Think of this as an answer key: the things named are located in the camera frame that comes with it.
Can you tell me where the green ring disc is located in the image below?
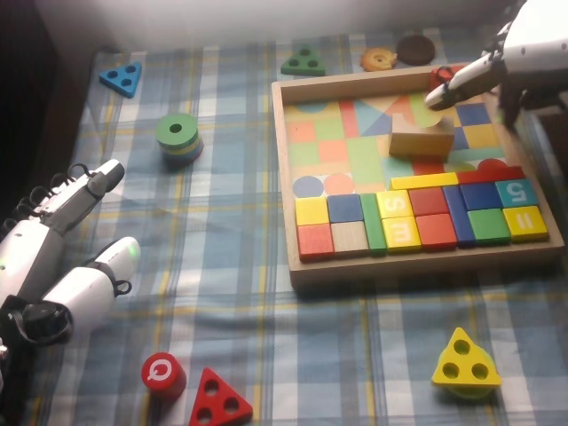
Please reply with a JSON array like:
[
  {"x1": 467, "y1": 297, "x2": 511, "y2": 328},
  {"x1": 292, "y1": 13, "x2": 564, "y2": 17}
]
[{"x1": 154, "y1": 113, "x2": 198, "y2": 148}]

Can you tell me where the blue triangle with holes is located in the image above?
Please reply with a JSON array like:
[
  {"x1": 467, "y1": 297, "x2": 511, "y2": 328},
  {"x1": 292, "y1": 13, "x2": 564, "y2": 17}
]
[{"x1": 98, "y1": 60, "x2": 144, "y2": 99}]

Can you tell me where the wooden tray with colourful print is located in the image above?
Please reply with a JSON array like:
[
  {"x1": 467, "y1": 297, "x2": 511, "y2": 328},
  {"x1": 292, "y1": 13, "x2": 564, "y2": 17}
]
[{"x1": 270, "y1": 61, "x2": 565, "y2": 293}]

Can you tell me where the red triangle with holes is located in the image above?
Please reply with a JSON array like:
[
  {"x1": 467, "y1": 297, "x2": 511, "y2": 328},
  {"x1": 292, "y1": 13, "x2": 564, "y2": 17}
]
[{"x1": 188, "y1": 367, "x2": 254, "y2": 426}]

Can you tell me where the red semicircle block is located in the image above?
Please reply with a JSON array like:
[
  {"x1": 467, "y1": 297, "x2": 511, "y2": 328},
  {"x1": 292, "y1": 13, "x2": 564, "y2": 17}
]
[{"x1": 429, "y1": 65, "x2": 465, "y2": 90}]

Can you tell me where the yellow ring disc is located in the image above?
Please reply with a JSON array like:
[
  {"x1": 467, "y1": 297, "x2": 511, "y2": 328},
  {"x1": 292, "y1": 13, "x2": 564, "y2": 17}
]
[{"x1": 157, "y1": 140, "x2": 200, "y2": 154}]

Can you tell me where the tan flower-shaped cookie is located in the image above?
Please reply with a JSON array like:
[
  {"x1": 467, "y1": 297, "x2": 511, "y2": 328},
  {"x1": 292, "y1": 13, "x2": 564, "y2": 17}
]
[{"x1": 359, "y1": 47, "x2": 398, "y2": 72}]

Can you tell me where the light green round disc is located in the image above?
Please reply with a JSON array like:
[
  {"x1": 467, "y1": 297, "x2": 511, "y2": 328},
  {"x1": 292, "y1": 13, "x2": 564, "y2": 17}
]
[{"x1": 446, "y1": 350, "x2": 497, "y2": 399}]

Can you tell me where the red cylinder block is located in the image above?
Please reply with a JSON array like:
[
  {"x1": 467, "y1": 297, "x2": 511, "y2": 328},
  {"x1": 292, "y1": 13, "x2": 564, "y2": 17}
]
[{"x1": 140, "y1": 352, "x2": 187, "y2": 400}]

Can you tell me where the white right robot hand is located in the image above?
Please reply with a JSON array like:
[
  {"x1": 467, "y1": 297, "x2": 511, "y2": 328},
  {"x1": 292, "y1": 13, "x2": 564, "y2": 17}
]
[{"x1": 423, "y1": 0, "x2": 568, "y2": 130}]

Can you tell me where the red ring disc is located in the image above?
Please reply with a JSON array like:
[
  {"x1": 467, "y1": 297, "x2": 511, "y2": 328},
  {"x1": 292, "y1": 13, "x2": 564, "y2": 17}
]
[{"x1": 162, "y1": 139, "x2": 205, "y2": 170}]

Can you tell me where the yellow triangle with holes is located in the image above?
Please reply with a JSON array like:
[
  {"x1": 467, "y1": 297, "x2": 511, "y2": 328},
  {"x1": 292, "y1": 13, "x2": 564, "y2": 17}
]
[{"x1": 430, "y1": 327, "x2": 502, "y2": 388}]

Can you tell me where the dark brown round cookie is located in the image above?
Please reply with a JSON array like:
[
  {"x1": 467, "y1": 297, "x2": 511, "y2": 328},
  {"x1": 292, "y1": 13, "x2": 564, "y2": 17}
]
[{"x1": 395, "y1": 34, "x2": 437, "y2": 66}]

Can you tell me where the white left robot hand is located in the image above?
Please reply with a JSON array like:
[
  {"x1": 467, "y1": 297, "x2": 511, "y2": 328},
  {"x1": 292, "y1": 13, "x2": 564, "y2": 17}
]
[{"x1": 0, "y1": 158, "x2": 142, "y2": 347}]

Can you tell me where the green triangle with holes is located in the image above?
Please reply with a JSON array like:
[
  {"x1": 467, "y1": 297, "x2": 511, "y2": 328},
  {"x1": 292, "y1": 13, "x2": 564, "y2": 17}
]
[{"x1": 280, "y1": 46, "x2": 326, "y2": 76}]

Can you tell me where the blue ring disc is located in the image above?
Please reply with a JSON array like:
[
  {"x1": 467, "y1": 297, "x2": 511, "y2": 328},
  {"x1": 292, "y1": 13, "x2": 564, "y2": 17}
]
[{"x1": 159, "y1": 145, "x2": 203, "y2": 163}]

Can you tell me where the blue plaid tablecloth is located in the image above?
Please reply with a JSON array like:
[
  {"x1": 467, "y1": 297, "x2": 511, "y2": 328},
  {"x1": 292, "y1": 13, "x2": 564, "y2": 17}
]
[{"x1": 21, "y1": 26, "x2": 568, "y2": 426}]

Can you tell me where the natural wooden arch block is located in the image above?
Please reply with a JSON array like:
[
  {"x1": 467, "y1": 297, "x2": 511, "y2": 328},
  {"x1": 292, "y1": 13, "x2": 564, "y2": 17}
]
[{"x1": 389, "y1": 110, "x2": 456, "y2": 161}]

